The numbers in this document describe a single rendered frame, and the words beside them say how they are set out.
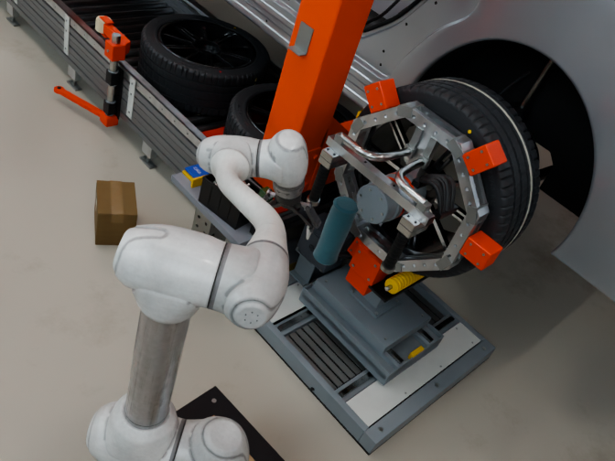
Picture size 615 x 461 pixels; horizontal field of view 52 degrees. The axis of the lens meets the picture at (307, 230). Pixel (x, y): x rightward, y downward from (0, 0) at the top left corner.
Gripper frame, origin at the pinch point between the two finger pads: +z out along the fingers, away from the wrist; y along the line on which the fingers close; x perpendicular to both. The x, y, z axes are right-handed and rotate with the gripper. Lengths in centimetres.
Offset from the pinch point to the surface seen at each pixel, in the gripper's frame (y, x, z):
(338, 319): 19, 8, 69
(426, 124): 30, 38, -21
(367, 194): 19.6, 17.0, -5.7
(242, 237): -21.3, 8.2, 30.5
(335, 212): 10.0, 17.4, 10.1
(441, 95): 32, 47, -25
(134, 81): -111, 81, 52
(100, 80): -140, 90, 70
